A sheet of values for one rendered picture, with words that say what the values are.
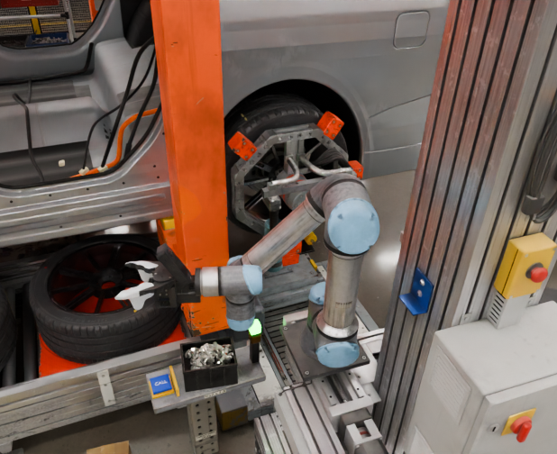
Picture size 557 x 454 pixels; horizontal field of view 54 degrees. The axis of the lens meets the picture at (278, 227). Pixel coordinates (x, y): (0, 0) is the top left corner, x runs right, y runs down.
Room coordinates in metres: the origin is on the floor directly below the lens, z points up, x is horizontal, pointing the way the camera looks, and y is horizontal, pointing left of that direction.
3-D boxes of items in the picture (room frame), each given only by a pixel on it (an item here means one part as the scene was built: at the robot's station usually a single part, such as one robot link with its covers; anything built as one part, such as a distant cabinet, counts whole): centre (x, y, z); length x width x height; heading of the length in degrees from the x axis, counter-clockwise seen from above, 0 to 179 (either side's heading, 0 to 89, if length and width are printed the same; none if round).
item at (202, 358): (1.35, 0.25, 0.51); 0.20 x 0.14 x 0.13; 103
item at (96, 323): (1.84, 0.77, 0.39); 0.66 x 0.66 x 0.24
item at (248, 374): (1.34, 0.26, 0.44); 0.43 x 0.17 x 0.03; 113
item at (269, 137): (2.11, -0.05, 0.85); 0.54 x 0.07 x 0.54; 113
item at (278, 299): (2.27, 0.02, 0.13); 0.50 x 0.36 x 0.10; 113
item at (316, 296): (1.18, -0.16, 0.98); 0.13 x 0.12 x 0.14; 6
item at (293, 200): (2.04, -0.07, 0.85); 0.21 x 0.14 x 0.14; 23
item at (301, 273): (2.27, 0.02, 0.32); 0.40 x 0.30 x 0.28; 113
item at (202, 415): (1.33, 0.29, 0.21); 0.10 x 0.10 x 0.42; 23
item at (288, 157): (1.96, 0.00, 1.03); 0.19 x 0.18 x 0.11; 23
